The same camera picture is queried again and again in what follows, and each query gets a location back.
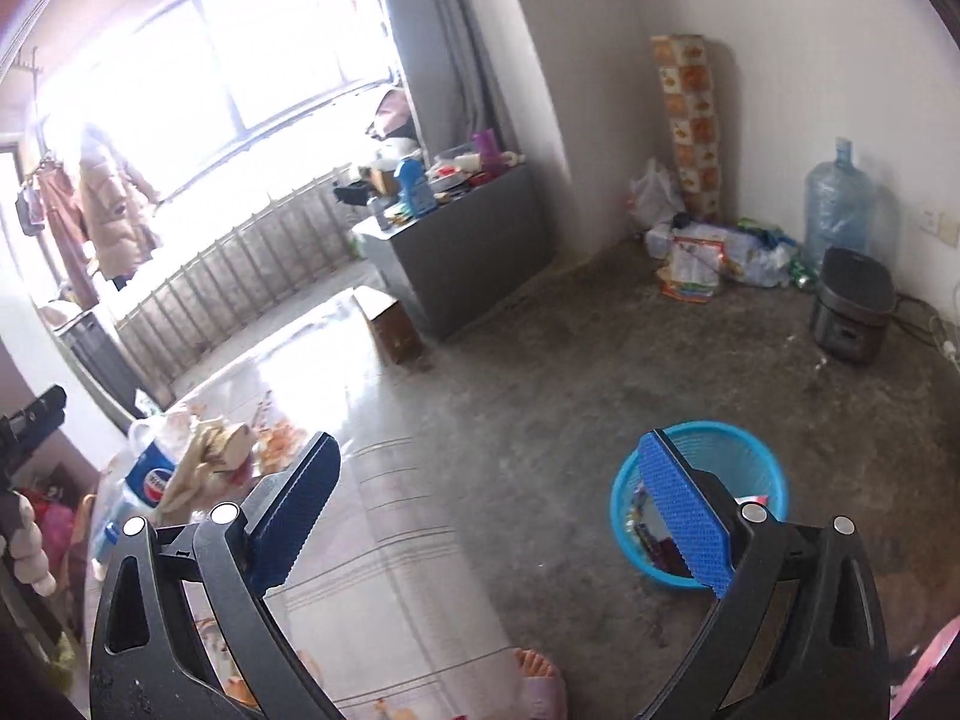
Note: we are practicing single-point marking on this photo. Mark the blue mesh trash basket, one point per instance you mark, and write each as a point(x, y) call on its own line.
point(736, 467)

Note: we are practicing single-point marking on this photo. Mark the beige down jacket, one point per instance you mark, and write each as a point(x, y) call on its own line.
point(114, 200)

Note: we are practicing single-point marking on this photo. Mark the pile of bags on floor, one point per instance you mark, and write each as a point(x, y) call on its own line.
point(65, 533)

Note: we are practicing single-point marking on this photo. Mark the pink cloth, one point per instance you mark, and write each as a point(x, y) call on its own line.
point(925, 684)

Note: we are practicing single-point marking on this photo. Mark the black rice cooker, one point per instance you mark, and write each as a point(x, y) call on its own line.
point(854, 303)

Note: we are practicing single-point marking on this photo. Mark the empty blue water jug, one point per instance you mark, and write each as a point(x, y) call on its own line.
point(839, 205)

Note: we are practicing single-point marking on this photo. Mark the pile of packaging trash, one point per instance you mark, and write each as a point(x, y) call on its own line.
point(695, 260)

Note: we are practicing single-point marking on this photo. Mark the purple cup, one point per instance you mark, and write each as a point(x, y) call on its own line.
point(489, 152)

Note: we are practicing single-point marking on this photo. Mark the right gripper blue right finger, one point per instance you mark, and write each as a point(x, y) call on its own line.
point(699, 529)

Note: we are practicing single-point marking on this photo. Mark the grey cabinet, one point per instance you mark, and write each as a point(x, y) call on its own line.
point(455, 264)

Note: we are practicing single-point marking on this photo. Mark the pink hanging garment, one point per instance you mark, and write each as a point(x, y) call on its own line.
point(68, 226)

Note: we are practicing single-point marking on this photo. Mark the grey curtain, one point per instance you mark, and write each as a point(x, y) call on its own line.
point(448, 73)

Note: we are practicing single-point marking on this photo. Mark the metal balcony railing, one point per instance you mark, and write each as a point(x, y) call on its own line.
point(184, 307)

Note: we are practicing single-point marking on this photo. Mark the white gloved left hand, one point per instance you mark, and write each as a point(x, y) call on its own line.
point(31, 565)

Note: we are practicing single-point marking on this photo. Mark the blue detergent bottle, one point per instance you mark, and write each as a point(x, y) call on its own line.
point(415, 192)

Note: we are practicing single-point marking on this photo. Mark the foot in pink slipper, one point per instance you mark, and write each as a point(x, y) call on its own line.
point(542, 687)

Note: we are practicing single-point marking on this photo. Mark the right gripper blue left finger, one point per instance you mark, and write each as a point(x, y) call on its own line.
point(283, 509)

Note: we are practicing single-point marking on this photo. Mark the white plastic bag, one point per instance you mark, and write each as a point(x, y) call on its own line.
point(655, 197)

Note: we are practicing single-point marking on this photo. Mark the red white snack bag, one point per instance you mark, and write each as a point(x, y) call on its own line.
point(648, 542)

